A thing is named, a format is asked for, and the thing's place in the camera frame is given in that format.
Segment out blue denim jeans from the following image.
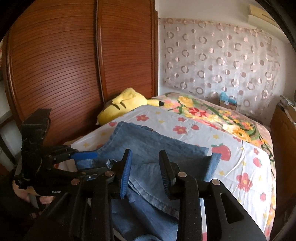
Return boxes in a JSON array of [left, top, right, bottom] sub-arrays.
[[75, 121, 221, 240]]

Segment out person's left hand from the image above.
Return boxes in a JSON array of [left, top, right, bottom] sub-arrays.
[[12, 181, 54, 204]]

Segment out yellow plush toy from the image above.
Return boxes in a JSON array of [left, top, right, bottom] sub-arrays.
[[96, 88, 164, 126]]

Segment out white strawberry print sheet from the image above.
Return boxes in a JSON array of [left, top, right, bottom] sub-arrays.
[[60, 105, 274, 240]]

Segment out floral pink blanket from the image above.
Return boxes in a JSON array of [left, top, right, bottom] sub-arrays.
[[153, 92, 276, 167]]

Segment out wooden side cabinet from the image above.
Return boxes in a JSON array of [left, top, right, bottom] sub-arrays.
[[269, 104, 296, 220]]

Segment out cardboard box with blue item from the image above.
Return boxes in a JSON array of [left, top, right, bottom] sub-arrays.
[[219, 92, 237, 110]]

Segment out wooden slatted wardrobe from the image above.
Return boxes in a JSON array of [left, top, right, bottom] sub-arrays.
[[3, 1, 158, 146]]

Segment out circle patterned sheer curtain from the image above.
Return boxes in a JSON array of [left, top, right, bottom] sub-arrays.
[[159, 18, 280, 123]]

